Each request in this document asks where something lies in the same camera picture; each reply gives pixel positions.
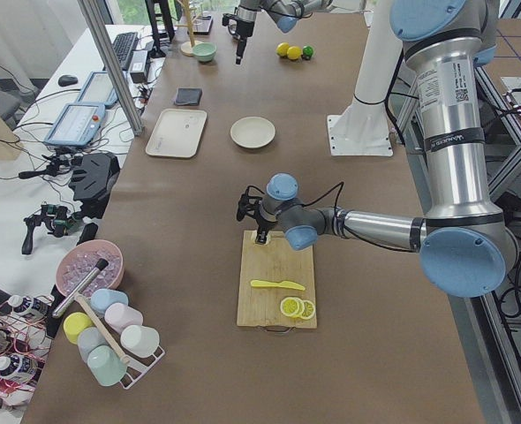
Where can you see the blue plastic cup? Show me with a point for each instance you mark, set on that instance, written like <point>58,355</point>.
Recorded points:
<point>104,298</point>

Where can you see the blue teach pendant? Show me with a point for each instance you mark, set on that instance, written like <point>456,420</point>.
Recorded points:
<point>77,125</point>
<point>98,88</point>

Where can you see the black keyboard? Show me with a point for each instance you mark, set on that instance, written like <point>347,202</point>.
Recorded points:
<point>123,45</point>

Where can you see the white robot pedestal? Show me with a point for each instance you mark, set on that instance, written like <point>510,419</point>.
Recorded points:
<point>363,127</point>

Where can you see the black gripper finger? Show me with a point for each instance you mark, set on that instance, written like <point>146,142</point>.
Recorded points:
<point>263,227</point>
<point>240,50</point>

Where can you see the yellow lemon near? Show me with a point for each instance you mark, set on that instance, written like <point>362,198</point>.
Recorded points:
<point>294,53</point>

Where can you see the yellow plastic cup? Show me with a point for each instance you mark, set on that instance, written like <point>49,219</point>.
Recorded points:
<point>74,324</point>

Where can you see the pink bowl of ice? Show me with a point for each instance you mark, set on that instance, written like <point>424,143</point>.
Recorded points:
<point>82,259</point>

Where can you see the bamboo cutting board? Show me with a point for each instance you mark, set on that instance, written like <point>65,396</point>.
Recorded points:
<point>268,274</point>

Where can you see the grey folded cloth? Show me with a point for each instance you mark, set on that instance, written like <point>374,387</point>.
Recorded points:
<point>188,96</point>

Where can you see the blue teach pendant near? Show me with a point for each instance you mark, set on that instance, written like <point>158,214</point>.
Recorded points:
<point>77,125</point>

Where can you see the aluminium frame post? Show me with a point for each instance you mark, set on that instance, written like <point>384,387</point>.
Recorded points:
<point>98,30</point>

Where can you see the yellow plastic knife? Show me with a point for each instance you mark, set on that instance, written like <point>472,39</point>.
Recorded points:
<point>285,284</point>

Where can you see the mint green bowl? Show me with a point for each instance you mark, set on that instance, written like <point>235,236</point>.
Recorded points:
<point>204,52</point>

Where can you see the mint green plastic cup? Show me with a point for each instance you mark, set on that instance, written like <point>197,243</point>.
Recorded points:
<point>106,366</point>

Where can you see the pink plastic cup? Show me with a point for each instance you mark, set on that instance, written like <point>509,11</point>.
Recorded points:
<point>119,316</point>

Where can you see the yellow lemon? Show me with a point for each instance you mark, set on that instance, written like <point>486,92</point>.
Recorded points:
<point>294,53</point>
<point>282,49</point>

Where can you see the white wire cup rack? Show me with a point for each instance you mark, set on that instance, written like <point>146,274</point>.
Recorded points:
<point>138,368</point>

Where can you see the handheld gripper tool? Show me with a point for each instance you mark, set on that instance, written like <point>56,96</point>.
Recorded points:
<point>57,220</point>

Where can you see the black computer mouse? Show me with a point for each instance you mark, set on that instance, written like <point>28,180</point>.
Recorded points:
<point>67,80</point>

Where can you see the cream rectangular tray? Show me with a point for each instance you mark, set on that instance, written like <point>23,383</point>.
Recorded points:
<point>177,133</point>

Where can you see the yellow lemon far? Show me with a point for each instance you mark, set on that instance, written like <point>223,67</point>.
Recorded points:
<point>282,49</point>

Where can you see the green lime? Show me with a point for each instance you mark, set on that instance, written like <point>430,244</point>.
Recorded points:
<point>307,52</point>

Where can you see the lemon slices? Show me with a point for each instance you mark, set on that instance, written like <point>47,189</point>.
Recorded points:
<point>297,308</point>

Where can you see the blue teach pendant far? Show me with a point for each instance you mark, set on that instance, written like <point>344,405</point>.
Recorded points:
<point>98,88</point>

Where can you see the black device housing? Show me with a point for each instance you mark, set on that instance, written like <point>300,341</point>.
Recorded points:
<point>93,177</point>

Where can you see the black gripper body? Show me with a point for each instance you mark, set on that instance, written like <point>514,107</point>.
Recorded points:
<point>265,223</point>
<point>244,26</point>

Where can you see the cream round plate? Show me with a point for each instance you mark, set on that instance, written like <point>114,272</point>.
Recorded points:
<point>252,132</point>

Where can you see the grey plastic cup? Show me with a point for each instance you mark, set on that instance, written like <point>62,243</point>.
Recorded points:
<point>89,339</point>

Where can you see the wooden cup tree stand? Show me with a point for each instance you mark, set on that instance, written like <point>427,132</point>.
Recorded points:
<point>190,16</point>

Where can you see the white plastic cup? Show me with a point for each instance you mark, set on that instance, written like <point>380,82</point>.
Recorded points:
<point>140,340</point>

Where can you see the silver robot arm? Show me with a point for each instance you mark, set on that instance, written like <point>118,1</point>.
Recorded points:
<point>285,15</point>
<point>463,244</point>

